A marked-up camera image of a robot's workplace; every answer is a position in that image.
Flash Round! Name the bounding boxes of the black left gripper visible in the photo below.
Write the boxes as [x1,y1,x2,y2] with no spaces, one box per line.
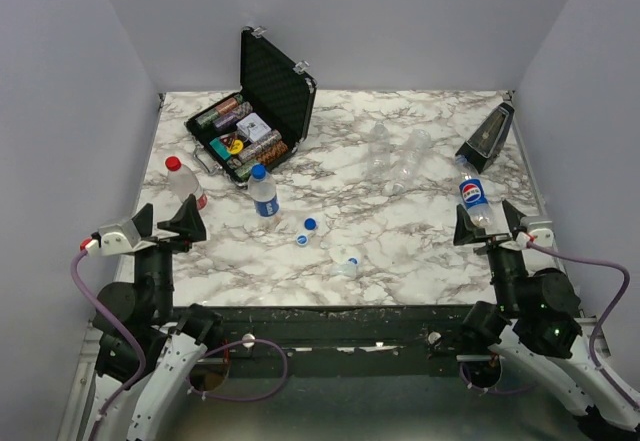
[132,193,206,320]

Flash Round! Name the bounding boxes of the red label plastic bottle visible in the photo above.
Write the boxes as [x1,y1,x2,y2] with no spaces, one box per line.
[166,162,208,210]

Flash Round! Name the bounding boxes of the red bottle cap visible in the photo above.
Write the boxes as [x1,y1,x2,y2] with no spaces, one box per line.
[165,156,182,172]

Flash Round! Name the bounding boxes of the blue label pepsi bottle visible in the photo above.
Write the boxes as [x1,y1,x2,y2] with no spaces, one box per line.
[248,167,280,226]

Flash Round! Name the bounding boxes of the blue bottle cap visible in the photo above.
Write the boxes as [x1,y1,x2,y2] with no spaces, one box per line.
[251,163,268,180]
[304,218,317,230]

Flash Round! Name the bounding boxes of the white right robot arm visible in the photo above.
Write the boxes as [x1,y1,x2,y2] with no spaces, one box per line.
[453,201,639,440]

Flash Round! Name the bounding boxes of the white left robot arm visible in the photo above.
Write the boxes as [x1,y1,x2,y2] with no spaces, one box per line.
[71,196,223,440]

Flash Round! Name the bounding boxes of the pepsi bottle near metronome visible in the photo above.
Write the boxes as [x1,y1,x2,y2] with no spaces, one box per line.
[455,155,494,229]

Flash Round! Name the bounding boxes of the clear plastic bottle right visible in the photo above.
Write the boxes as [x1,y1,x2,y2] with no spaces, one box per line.
[384,129,431,196]

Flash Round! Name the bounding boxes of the clear plastic bottle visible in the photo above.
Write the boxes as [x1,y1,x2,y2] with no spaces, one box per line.
[366,121,391,182]
[384,129,431,196]

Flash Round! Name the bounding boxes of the clear plastic bottle left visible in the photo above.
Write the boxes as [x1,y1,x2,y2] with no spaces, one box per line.
[366,121,391,182]

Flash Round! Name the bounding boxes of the black metronome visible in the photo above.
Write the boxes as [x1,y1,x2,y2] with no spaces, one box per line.
[456,102,515,174]

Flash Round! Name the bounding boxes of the black poker chip case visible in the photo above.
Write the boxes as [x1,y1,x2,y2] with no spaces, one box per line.
[185,27,317,186]

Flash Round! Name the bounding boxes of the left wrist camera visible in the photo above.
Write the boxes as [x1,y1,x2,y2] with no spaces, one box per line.
[98,218,155,257]

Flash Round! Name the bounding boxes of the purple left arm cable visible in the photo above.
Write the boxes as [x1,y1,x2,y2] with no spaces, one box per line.
[69,238,289,441]

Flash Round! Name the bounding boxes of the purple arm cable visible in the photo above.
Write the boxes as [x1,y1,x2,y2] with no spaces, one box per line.
[69,238,289,441]
[459,240,640,412]

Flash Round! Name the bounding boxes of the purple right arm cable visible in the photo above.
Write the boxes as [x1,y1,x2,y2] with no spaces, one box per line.
[459,240,640,412]

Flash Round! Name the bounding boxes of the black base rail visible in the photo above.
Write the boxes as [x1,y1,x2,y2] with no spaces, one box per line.
[154,303,521,380]

